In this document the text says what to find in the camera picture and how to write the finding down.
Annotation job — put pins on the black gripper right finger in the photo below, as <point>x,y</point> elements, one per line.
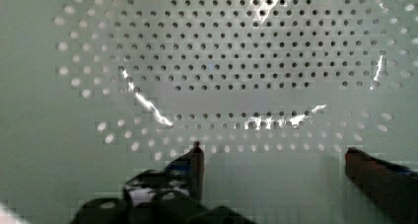
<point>392,188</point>

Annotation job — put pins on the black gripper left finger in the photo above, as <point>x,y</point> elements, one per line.
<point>184,174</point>

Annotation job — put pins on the green plastic strainer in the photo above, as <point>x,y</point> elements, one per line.
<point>94,92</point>

